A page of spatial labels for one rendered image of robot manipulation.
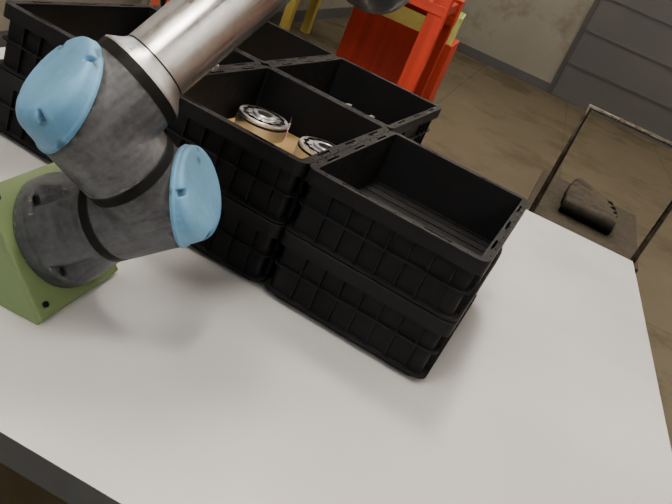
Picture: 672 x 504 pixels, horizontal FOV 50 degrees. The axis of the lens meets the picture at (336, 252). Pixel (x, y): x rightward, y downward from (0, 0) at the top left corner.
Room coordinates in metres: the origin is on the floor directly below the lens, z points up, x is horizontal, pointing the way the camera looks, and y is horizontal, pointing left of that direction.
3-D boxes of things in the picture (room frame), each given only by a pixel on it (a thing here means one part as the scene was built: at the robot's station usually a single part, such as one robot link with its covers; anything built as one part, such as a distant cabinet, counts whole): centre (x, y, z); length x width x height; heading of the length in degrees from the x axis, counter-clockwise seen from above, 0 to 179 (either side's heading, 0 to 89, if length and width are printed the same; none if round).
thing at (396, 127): (1.61, 0.09, 0.92); 0.40 x 0.30 x 0.02; 166
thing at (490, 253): (1.15, -0.10, 0.92); 0.40 x 0.30 x 0.02; 166
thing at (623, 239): (3.78, -1.14, 0.45); 1.13 x 0.66 x 0.89; 165
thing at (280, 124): (1.34, 0.23, 0.86); 0.10 x 0.10 x 0.01
